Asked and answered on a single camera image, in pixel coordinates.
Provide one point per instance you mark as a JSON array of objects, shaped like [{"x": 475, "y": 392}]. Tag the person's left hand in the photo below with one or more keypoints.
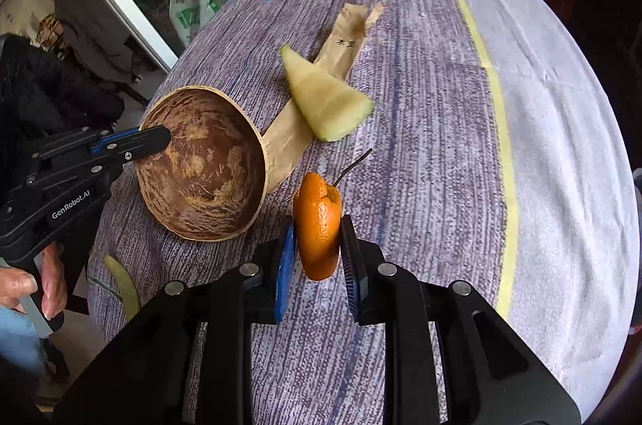
[{"x": 54, "y": 284}]

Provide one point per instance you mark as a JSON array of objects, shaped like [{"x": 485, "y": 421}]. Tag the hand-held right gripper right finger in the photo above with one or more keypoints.
[{"x": 351, "y": 274}]

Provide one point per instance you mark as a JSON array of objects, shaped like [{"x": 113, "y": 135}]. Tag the brown coconut shell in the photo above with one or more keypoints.
[{"x": 210, "y": 174}]

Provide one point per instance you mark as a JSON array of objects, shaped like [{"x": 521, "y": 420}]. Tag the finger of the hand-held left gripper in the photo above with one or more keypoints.
[{"x": 145, "y": 141}]

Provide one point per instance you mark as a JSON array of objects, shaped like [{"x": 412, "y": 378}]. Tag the thin dark stem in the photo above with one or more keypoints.
[{"x": 351, "y": 166}]

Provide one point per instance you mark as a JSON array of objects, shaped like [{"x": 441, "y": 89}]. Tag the green peel strip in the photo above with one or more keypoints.
[{"x": 128, "y": 294}]

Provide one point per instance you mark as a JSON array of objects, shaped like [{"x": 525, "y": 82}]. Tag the brown paper sleeve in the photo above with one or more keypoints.
[{"x": 346, "y": 43}]

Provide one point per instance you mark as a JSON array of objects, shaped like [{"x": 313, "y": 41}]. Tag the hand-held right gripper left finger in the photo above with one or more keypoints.
[{"x": 285, "y": 274}]

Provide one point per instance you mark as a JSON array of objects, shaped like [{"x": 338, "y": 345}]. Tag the orange peel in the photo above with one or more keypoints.
[{"x": 316, "y": 224}]

